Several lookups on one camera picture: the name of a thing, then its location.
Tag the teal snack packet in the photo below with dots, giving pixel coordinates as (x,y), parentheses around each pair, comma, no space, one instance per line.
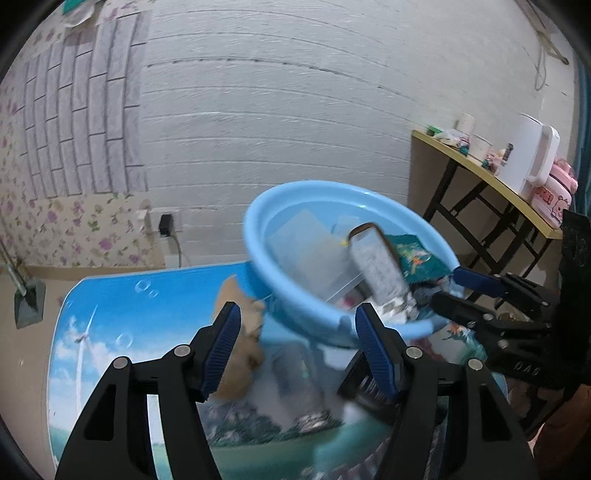
(415,258)

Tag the white electric kettle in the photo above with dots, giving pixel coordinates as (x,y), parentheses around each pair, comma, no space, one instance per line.
(521,152)

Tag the teal and white cloth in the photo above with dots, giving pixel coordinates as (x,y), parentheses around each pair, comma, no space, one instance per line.
(78,9)

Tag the black charger plug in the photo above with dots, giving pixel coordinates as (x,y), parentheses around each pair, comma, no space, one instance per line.
(165,226)

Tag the clear plastic box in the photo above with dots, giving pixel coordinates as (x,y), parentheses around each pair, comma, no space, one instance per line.
(304,249)

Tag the white paper cup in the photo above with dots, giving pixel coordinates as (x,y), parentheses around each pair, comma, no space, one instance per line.
(480,147)
(466,123)

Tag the yellow folding table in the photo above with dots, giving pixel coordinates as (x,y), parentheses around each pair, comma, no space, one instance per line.
(489,177)

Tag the black packet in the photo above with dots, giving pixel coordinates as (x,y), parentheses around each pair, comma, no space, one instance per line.
(364,387)

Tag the scenery print table cover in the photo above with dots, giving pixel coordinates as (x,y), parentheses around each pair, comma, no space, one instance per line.
(138,323)

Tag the white plastic bag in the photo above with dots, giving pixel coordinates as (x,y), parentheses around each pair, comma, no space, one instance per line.
(450,136)

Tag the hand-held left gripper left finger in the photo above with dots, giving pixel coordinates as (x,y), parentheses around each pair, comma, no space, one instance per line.
(226,341)

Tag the grey pouch with brown edge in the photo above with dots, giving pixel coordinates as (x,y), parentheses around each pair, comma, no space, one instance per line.
(376,267)

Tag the light blue plastic basin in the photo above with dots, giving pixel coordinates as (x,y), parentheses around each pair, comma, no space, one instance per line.
(300,194)

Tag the small pink toy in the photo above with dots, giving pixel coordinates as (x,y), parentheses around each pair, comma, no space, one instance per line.
(495,160)

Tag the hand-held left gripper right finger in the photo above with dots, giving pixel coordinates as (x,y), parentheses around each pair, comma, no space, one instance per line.
(376,350)

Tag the pink cartoon lunch box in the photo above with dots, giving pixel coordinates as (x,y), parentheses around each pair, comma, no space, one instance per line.
(549,198)

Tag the person's right forearm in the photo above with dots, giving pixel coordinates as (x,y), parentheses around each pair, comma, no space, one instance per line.
(568,424)

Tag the tan plush toy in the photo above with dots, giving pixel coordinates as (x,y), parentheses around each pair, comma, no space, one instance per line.
(244,341)

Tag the teal curtain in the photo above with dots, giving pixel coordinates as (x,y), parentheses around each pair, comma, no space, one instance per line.
(584,138)

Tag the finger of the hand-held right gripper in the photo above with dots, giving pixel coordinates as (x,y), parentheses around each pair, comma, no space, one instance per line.
(475,279)
(457,307)

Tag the small dark bottle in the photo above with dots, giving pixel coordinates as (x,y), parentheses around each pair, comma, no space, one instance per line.
(509,152)

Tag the white wall socket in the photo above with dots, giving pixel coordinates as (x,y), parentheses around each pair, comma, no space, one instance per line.
(147,221)

